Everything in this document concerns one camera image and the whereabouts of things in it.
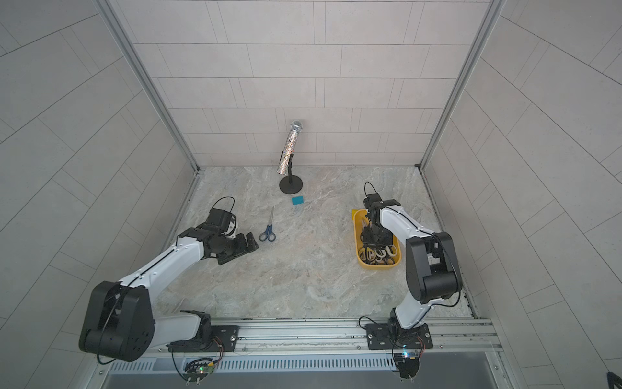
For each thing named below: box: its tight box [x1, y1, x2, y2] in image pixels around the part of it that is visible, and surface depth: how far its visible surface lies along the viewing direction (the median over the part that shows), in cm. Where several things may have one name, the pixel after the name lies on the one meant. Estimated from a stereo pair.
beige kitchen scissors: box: [357, 244, 398, 266], surface depth 86 cm
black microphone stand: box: [278, 153, 304, 195], surface depth 111 cm
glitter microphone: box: [276, 119, 303, 176], surface depth 96 cm
